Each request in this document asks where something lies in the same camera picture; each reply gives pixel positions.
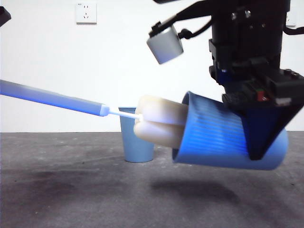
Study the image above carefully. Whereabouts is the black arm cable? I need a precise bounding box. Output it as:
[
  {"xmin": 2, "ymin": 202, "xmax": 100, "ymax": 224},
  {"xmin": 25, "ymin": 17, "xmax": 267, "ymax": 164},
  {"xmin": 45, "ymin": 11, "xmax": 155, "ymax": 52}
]
[{"xmin": 284, "ymin": 25, "xmax": 304, "ymax": 36}]

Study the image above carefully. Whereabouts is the white wall socket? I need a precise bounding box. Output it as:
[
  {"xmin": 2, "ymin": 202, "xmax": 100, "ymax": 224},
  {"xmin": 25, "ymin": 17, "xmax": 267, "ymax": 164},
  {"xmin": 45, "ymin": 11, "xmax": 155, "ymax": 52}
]
[
  {"xmin": 285, "ymin": 13, "xmax": 297, "ymax": 27},
  {"xmin": 76, "ymin": 1, "xmax": 98, "ymax": 24}
]

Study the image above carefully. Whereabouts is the black camera cable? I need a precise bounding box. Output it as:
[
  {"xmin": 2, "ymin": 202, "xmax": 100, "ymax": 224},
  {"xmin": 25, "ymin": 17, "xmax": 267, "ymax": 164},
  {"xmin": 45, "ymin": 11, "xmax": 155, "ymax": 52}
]
[{"xmin": 179, "ymin": 18, "xmax": 213, "ymax": 40}]

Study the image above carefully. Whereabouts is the sponge cup brush grey handle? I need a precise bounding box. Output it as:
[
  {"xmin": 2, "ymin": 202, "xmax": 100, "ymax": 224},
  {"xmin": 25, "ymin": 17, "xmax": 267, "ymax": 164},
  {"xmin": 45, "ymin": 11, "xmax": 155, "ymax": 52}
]
[{"xmin": 0, "ymin": 79, "xmax": 190, "ymax": 149}]

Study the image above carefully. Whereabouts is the pale grey camera box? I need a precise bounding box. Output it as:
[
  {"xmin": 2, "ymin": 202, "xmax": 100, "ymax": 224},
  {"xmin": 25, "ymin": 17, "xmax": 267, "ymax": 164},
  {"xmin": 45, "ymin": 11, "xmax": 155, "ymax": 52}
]
[{"xmin": 146, "ymin": 26, "xmax": 184, "ymax": 65}]

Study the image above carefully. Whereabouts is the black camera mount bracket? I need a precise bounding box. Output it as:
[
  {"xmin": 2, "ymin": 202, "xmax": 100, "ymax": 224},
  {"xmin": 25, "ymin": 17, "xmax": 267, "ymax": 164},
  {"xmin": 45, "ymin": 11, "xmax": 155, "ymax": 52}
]
[{"xmin": 148, "ymin": 0, "xmax": 214, "ymax": 38}]

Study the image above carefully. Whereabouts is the blue ribbed plastic cup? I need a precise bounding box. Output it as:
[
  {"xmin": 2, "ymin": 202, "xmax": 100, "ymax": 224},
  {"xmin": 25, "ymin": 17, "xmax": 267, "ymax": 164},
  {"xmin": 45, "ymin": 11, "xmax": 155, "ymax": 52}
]
[
  {"xmin": 171, "ymin": 91, "xmax": 290, "ymax": 171},
  {"xmin": 118, "ymin": 106, "xmax": 155, "ymax": 163}
]

